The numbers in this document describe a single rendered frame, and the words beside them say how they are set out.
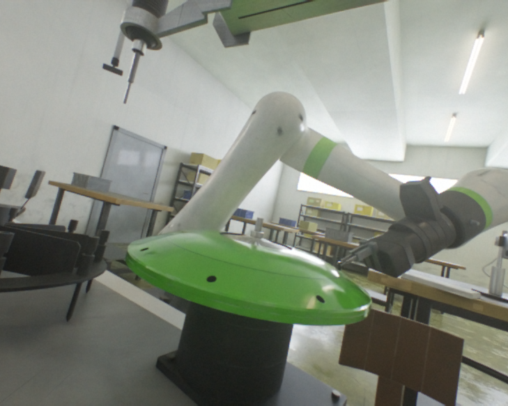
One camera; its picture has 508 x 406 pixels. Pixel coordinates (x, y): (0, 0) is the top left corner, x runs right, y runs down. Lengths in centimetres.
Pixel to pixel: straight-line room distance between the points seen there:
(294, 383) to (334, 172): 46
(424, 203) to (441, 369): 67
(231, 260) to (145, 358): 21
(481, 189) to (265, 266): 44
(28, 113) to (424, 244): 492
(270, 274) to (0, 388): 28
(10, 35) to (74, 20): 90
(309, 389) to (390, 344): 67
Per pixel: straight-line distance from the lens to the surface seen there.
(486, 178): 62
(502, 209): 61
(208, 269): 25
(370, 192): 68
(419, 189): 50
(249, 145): 55
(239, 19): 34
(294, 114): 56
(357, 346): 105
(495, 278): 172
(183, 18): 38
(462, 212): 54
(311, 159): 69
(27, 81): 506
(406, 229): 49
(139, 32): 40
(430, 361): 108
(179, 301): 81
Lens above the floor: 113
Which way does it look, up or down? 4 degrees up
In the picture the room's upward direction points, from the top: 12 degrees clockwise
